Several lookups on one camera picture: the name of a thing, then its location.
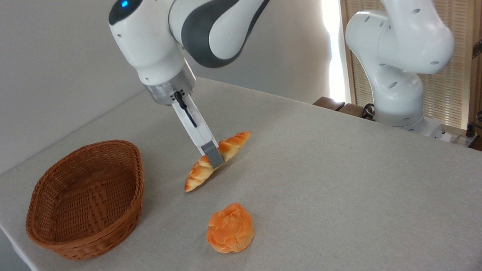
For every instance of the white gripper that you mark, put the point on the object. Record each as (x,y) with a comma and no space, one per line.
(200,129)

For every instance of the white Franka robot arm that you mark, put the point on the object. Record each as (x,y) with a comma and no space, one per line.
(223,18)

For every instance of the brown wicker basket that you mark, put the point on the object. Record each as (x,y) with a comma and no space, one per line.
(90,215)

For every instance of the braided golden bread loaf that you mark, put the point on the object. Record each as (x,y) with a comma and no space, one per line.
(197,175)

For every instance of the white power strip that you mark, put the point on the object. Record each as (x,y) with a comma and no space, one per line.
(458,136)

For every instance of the round orange bread bun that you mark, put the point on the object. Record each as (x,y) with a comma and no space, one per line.
(230,229)

